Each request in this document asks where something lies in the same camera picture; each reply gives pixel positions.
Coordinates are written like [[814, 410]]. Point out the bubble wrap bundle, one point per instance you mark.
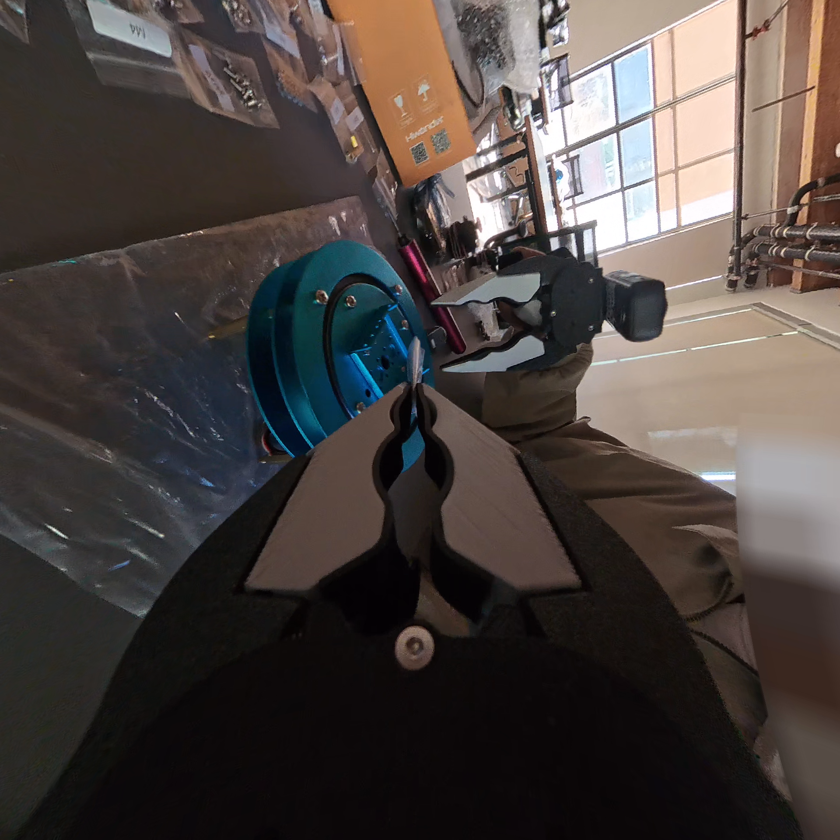
[[485, 26]]

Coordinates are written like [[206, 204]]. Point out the pile of small screw bags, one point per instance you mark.
[[216, 85]]

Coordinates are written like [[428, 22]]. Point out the large clear plastic bag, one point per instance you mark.
[[131, 367]]

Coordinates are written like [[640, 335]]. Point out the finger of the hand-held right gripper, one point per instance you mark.
[[505, 358], [505, 287]]

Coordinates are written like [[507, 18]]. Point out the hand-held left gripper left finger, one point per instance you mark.
[[321, 525]]

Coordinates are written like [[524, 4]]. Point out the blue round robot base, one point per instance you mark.
[[295, 341]]

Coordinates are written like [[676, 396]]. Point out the wooden beam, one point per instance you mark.
[[807, 98]]

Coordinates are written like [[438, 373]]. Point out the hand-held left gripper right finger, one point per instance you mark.
[[505, 525]]

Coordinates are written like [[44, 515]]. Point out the red screwdriver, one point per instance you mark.
[[426, 282]]

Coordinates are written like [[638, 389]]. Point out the black insulated pipes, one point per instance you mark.
[[787, 236]]

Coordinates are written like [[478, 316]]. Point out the orange cardboard box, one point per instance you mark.
[[394, 79]]

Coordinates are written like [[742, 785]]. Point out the large window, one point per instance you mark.
[[695, 144]]

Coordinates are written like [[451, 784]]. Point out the dark grey desk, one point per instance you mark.
[[131, 197]]

